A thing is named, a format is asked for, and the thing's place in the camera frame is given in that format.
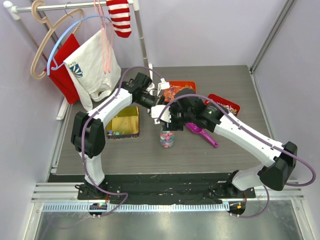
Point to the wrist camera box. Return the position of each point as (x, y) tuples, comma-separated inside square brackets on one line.
[(160, 113), (163, 85)]

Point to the aluminium rail frame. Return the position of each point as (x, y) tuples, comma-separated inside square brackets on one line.
[(57, 214)]

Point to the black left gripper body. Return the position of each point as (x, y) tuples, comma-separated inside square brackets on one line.
[(148, 100)]

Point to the pink wire hanger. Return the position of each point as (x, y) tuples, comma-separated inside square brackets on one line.
[(106, 36)]

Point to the purple plastic scoop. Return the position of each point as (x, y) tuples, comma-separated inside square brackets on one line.
[(197, 130)]

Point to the orange candy box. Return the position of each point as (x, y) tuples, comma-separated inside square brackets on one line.
[(176, 86)]

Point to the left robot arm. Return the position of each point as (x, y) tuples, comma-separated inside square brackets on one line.
[(88, 132)]

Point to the wooden clothes hanger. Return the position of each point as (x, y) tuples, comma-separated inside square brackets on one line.
[(51, 30)]

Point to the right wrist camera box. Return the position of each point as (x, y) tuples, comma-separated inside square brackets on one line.
[(160, 113)]

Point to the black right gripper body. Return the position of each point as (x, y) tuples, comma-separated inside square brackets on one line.
[(179, 118)]

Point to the red white striped sock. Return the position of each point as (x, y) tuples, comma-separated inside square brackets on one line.
[(119, 13)]

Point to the red lollipop box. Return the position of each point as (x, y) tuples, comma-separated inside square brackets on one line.
[(229, 105)]

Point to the white cloth bag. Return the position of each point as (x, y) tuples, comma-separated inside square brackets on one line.
[(85, 69)]

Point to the white clothes rack stand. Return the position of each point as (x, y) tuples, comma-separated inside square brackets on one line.
[(14, 12)]

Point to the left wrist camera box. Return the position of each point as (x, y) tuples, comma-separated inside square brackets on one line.
[(163, 85)]

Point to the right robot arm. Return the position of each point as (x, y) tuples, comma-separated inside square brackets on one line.
[(277, 160)]

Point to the clear plastic jar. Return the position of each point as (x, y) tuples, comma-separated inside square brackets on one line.
[(167, 138)]

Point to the red cloth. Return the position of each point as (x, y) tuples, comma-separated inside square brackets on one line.
[(61, 77)]

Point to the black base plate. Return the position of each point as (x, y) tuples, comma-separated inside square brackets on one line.
[(163, 189)]

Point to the gold tin of star candies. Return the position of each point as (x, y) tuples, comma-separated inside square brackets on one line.
[(125, 125)]

